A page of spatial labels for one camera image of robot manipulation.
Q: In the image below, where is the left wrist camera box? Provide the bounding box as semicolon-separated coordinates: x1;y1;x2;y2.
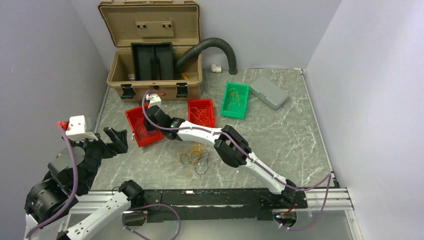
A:
56;115;98;142

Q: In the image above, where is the red bin centre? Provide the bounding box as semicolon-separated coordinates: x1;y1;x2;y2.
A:
187;98;215;128

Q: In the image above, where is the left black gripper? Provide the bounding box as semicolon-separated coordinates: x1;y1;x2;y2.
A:
63;125;128;191

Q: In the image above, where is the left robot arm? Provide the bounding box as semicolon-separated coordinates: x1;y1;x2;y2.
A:
24;123;145;240

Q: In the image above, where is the yellow tool in toolbox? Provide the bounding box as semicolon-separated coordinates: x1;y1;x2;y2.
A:
181;73;189;80

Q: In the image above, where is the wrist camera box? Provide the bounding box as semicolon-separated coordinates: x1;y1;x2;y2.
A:
146;93;162;108
56;115;98;142

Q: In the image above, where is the green plastic bin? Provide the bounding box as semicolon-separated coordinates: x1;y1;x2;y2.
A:
220;82;250;120

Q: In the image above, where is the black toolbox tray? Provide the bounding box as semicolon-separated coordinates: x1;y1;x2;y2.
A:
130;42;174;81

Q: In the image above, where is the orange cable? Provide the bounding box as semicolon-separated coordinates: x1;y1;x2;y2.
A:
190;106;213;127

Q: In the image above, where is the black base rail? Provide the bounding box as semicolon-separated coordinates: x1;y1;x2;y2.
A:
130;188;308;223

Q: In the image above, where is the grey plastic case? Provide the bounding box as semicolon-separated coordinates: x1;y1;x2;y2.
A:
249;76;289;110

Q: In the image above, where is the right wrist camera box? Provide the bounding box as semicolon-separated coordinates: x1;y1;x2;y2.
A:
146;93;162;108

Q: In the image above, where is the white pipe fitting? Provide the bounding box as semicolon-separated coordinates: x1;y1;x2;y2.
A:
210;64;222;73

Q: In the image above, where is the red bin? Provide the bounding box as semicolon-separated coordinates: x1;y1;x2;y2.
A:
125;106;164;147
187;98;215;128

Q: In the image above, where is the red bin left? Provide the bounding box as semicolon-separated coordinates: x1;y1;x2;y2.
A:
125;106;164;147

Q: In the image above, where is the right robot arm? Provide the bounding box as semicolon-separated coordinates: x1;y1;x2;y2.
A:
142;105;297;208

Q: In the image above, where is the tan open toolbox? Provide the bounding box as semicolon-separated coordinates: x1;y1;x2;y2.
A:
98;0;203;102

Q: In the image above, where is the black corrugated hose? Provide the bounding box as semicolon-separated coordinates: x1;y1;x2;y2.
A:
174;37;239;76

